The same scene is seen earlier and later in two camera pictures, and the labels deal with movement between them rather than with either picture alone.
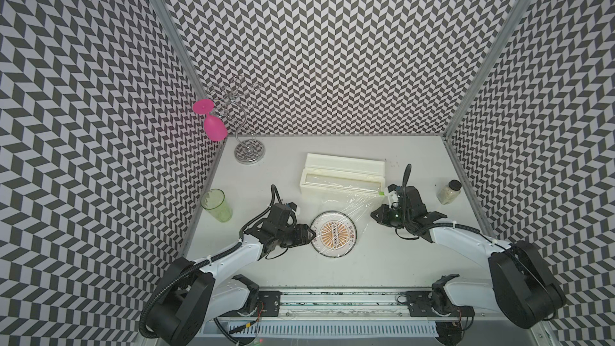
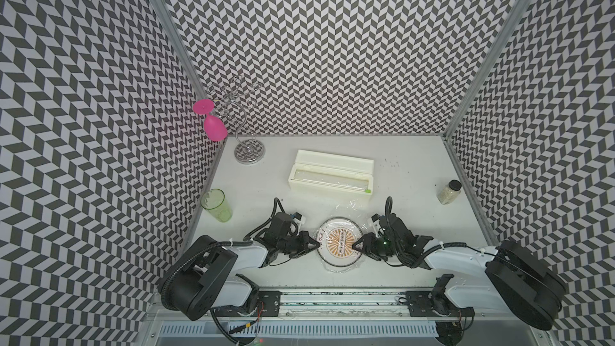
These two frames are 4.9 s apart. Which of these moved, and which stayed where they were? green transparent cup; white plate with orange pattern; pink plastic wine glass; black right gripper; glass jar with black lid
Moved: black right gripper; white plate with orange pattern
Stayed: green transparent cup; pink plastic wine glass; glass jar with black lid
